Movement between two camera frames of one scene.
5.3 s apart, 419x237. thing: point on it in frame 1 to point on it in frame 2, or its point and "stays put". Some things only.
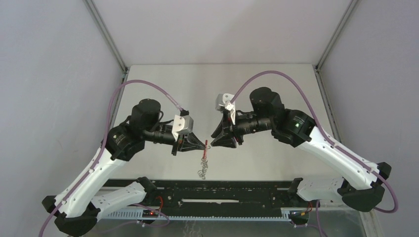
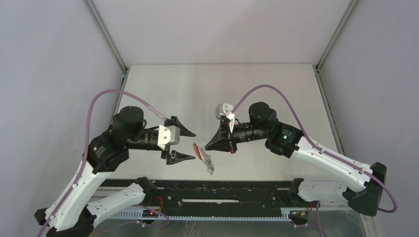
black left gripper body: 182,137 to 166,151
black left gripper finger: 184,145 to 176,156
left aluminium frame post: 106,34 stays put
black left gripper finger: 192,138 to 174,121
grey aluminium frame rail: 323,89 stays put
